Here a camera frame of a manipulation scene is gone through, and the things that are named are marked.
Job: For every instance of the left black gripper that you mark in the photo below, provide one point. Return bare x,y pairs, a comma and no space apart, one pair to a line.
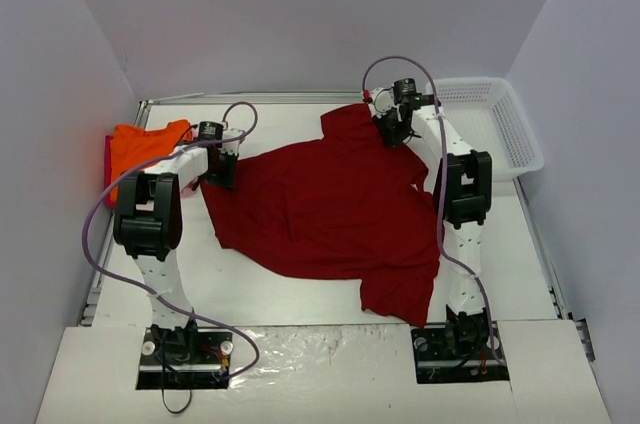
222,175

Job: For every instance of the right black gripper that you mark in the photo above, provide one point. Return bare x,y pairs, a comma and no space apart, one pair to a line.
391,132

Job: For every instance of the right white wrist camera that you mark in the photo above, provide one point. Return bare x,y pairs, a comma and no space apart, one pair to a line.
380,100

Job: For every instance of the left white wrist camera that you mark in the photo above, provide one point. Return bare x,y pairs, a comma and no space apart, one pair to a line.
232,138

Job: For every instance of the folded light pink t-shirt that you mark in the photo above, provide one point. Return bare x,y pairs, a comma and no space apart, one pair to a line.
190,189

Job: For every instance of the white plastic basket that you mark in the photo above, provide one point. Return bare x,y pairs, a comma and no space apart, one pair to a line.
486,112

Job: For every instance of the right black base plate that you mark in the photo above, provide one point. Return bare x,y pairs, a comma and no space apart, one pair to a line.
437,363

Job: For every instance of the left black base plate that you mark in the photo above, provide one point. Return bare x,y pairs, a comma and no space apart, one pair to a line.
188,359

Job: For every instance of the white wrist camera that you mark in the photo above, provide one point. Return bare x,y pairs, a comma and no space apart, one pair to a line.
232,138
380,100

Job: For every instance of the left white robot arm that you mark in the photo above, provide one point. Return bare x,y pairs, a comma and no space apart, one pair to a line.
149,223

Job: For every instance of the aluminium table frame rail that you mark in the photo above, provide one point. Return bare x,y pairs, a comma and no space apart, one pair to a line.
256,98

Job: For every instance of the folded orange t-shirt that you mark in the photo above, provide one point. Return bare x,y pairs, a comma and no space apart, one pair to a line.
133,145

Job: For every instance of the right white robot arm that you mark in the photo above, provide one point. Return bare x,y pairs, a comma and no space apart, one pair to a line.
460,181

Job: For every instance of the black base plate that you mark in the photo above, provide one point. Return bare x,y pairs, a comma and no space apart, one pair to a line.
188,359
437,363

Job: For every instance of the dark red t-shirt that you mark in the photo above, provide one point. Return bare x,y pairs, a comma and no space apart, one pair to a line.
339,207

